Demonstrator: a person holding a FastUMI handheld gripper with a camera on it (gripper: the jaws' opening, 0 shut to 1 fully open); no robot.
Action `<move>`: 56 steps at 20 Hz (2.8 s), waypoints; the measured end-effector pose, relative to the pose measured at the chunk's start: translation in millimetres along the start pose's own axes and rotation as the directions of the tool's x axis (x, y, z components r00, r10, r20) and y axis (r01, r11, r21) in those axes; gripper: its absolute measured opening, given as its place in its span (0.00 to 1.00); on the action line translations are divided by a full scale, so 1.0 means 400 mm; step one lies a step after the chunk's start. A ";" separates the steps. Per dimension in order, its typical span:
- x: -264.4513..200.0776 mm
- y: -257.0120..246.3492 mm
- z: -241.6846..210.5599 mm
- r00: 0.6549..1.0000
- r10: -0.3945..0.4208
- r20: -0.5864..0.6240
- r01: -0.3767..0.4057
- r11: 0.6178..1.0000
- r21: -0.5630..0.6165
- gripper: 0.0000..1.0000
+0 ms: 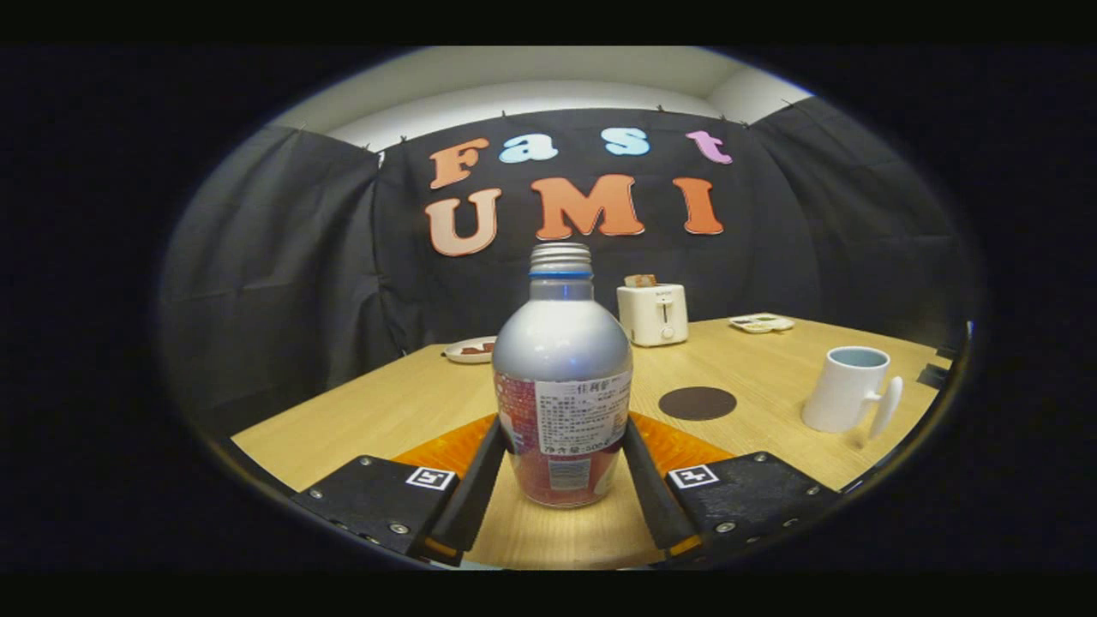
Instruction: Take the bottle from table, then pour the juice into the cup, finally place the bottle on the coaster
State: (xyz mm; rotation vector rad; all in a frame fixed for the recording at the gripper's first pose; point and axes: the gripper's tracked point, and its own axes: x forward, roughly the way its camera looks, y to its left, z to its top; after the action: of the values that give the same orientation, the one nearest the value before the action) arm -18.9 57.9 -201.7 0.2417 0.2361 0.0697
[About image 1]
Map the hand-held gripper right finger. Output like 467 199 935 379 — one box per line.
624 413 841 562

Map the wooden table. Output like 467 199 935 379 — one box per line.
231 313 954 571

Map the dark brown round coaster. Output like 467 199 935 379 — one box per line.
658 386 738 422

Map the black backdrop cloth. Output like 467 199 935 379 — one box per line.
159 96 978 438

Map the silver bottle with red label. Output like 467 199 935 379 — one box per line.
492 243 635 509

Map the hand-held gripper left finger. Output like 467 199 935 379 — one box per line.
291 414 507 566

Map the white toaster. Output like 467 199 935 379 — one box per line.
616 283 689 348

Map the white plate with food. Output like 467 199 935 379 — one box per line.
442 337 498 364

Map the white cup with handle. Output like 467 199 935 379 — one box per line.
801 346 904 440

